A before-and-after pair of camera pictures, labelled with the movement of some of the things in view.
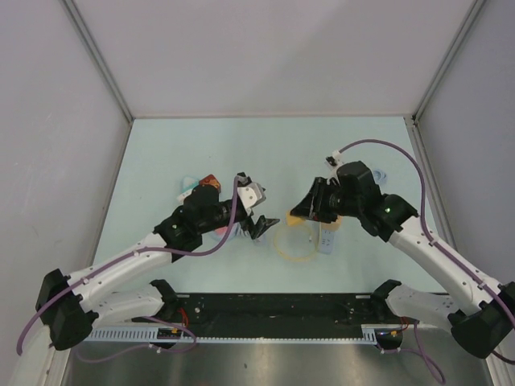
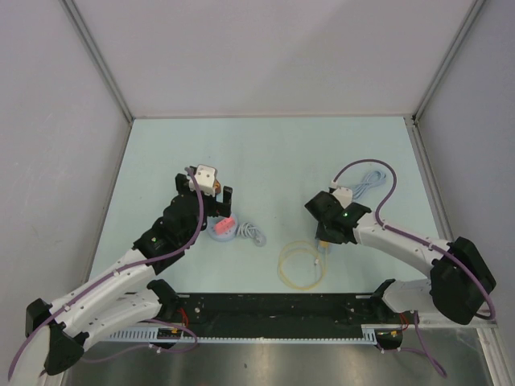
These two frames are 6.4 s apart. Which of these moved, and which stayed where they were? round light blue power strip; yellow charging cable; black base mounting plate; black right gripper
Moved: black right gripper; yellow charging cable
Stayed: round light blue power strip; black base mounting plate
